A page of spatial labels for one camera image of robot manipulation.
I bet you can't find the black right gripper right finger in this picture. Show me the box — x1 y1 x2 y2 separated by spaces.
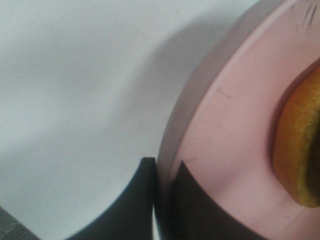
154 163 263 240

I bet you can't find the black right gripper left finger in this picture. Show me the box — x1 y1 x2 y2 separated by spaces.
69 157 156 240

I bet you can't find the pink round plate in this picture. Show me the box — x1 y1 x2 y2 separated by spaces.
157 0 320 240

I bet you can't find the burger with lettuce and tomato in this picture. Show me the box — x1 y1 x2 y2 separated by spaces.
272 67 320 208

